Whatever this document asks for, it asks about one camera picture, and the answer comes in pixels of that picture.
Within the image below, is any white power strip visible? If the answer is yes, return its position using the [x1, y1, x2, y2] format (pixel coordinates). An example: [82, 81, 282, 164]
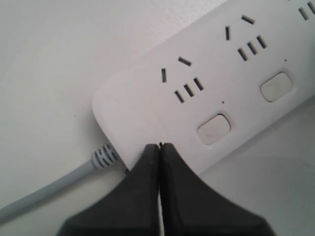
[92, 0, 315, 174]

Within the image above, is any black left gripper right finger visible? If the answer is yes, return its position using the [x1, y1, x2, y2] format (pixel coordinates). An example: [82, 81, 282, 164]
[159, 143, 275, 236]

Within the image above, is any grey power cable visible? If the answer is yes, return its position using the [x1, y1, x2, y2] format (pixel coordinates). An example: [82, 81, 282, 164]
[0, 142, 121, 224]

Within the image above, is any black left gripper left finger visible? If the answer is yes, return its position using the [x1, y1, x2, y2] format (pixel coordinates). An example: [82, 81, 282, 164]
[58, 144, 160, 236]

